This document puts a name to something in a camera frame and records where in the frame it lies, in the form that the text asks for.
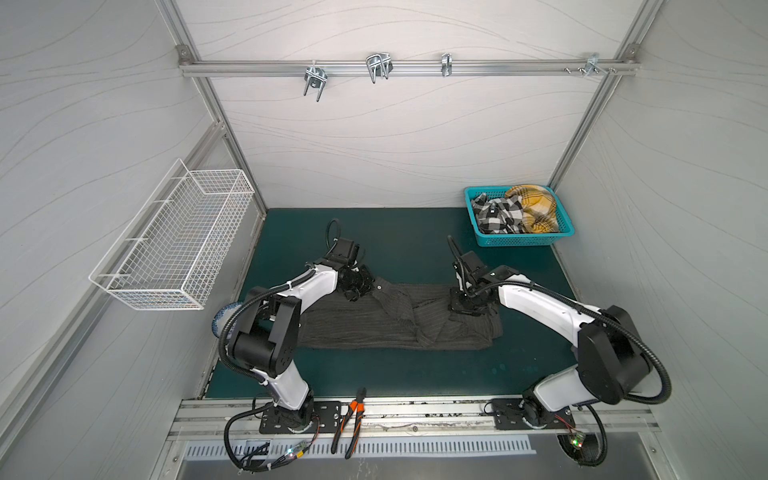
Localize dark grey striped shirt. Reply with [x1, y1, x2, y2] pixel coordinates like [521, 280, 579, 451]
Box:
[298, 278, 503, 351]

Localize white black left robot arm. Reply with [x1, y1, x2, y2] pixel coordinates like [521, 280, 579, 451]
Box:
[212, 238, 373, 433]

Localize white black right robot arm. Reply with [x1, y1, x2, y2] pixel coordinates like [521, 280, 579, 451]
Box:
[452, 252, 653, 429]

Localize teal plastic basket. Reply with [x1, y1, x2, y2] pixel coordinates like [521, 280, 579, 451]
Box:
[464, 184, 575, 247]

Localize black white plaid shirt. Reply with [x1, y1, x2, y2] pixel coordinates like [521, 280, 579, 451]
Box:
[470, 193, 524, 235]

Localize yellow plaid shirt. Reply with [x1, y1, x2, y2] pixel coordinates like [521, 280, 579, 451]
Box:
[504, 185, 560, 234]

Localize orange black pliers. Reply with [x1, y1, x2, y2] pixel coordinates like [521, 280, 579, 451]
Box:
[329, 386, 368, 461]

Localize blue white ceramic bowl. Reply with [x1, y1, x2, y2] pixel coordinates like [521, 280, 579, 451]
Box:
[211, 302, 241, 338]

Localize black round fan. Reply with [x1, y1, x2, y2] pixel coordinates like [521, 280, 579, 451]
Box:
[557, 432, 607, 467]

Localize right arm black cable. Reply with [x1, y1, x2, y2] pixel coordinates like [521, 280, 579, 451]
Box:
[446, 235, 673, 468]

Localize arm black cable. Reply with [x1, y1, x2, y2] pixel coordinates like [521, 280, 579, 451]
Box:
[217, 218, 343, 473]
[446, 235, 673, 468]

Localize white wire basket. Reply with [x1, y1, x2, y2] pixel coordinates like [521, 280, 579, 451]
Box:
[88, 159, 254, 311]

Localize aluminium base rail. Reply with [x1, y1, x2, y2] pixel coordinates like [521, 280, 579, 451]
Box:
[168, 396, 661, 440]

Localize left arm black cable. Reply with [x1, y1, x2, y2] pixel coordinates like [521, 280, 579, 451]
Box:
[217, 218, 343, 473]

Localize metal wire hook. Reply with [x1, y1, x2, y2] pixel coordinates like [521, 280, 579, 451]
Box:
[365, 52, 393, 84]

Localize white slotted cable duct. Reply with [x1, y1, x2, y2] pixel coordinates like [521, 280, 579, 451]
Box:
[183, 434, 537, 461]

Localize aluminium horizontal rail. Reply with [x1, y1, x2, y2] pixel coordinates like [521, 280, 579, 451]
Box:
[180, 57, 641, 78]

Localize metal bracket with screws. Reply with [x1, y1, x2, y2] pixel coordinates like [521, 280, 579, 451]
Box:
[564, 53, 618, 78]

